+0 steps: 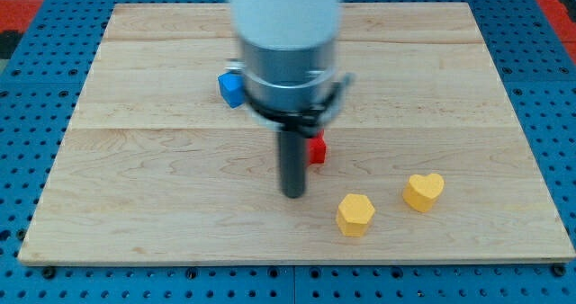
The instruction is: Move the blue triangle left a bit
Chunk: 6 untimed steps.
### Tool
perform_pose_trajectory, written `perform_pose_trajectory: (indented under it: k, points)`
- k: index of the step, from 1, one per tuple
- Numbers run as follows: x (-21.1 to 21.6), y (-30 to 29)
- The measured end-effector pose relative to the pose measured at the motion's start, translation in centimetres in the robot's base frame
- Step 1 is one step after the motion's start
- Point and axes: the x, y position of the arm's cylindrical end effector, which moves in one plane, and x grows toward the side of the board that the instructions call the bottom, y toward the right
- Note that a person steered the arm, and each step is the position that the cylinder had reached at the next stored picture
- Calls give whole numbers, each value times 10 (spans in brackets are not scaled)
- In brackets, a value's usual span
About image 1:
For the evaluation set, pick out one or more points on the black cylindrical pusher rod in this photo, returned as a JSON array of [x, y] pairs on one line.
[[292, 159]]

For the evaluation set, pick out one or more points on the blue triangle block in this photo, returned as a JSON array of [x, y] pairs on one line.
[[231, 87]]

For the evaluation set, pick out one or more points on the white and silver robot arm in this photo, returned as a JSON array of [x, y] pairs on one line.
[[287, 59]]

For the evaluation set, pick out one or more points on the red block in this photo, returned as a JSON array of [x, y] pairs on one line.
[[317, 149]]

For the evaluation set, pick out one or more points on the yellow hexagon block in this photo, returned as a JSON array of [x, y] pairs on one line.
[[355, 214]]

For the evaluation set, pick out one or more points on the yellow heart block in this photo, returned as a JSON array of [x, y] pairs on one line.
[[422, 191]]

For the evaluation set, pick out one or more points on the wooden board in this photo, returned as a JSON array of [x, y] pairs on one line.
[[155, 169]]

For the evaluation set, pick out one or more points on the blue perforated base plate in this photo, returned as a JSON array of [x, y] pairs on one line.
[[39, 90]]

